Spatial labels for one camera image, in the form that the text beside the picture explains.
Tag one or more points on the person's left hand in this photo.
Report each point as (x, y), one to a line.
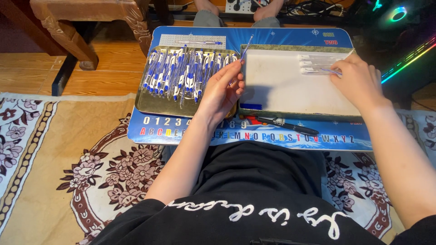
(214, 98)

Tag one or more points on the black shirt with white lettering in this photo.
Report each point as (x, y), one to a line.
(259, 190)

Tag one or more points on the person's right hand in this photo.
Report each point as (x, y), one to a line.
(361, 81)

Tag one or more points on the black computer case with lights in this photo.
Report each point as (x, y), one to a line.
(402, 37)

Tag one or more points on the carved wooden bench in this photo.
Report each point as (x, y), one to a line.
(92, 20)

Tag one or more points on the gold metal tray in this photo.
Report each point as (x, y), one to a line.
(153, 105)

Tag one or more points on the person's right fingers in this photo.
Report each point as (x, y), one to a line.
(338, 73)

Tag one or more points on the white power strip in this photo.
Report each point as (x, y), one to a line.
(240, 6)

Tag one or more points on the pile of blue white pens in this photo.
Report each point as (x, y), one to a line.
(180, 73)

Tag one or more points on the thin blue pen refill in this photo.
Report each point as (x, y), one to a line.
(328, 71)

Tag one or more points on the blue printed lap desk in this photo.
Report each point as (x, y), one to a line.
(272, 136)

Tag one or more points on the black metal bar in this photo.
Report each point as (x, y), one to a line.
(64, 75)

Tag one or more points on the white box with green rim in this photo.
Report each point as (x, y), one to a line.
(289, 88)

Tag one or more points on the black marker pen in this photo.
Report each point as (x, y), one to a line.
(289, 126)

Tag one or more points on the floral beige floor mat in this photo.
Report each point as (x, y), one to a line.
(68, 170)

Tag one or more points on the single blue white pen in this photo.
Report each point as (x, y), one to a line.
(199, 42)

